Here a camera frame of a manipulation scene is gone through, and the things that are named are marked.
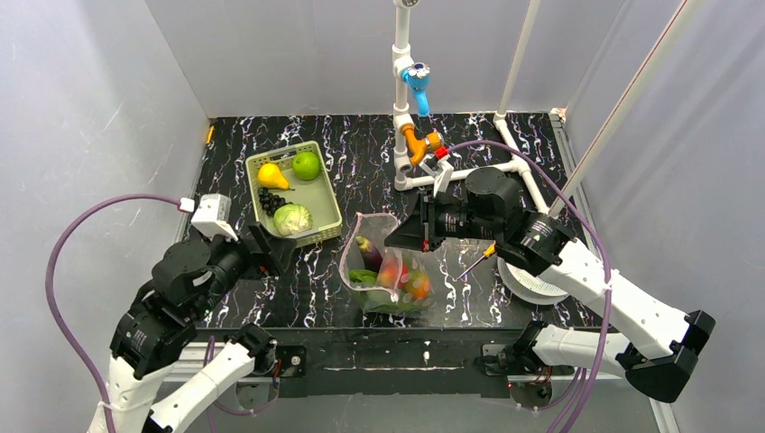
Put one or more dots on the green lime toy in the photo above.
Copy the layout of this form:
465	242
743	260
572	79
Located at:
306	166

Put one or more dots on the green plastic basket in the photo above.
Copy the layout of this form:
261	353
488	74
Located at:
317	195

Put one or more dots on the red pepper toy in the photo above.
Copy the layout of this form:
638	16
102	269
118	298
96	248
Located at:
393	275

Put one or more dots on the purple eggplant toy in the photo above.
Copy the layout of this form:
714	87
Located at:
371	255

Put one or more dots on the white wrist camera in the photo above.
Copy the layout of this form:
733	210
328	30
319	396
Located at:
438	167
209	216

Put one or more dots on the clear zip top bag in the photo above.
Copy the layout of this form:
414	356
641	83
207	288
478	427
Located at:
376	227

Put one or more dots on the orange faucet valve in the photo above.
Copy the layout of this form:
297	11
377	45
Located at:
419	147

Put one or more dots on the black grapes toy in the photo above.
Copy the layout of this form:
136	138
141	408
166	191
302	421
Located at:
269	201

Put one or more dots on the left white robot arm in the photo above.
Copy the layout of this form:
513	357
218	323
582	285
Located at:
187	283

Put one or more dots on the yellow handled screwdriver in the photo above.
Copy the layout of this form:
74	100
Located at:
485	255

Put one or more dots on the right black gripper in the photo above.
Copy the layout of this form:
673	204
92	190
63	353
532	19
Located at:
428	220

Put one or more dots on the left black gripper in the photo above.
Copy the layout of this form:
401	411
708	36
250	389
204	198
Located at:
257	246

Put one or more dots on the blue faucet valve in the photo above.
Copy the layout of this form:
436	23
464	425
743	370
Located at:
417	77

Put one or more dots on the yellow pear toy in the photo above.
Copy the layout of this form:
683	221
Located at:
270	176

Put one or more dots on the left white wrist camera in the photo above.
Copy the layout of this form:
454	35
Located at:
209	216

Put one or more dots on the white round perforated plate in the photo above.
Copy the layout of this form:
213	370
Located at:
527	287

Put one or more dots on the orange toy fruit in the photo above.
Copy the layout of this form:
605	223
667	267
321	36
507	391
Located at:
418	286

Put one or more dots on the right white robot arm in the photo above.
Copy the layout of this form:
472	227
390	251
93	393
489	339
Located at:
653	346

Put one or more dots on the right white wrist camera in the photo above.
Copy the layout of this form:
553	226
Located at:
438	167

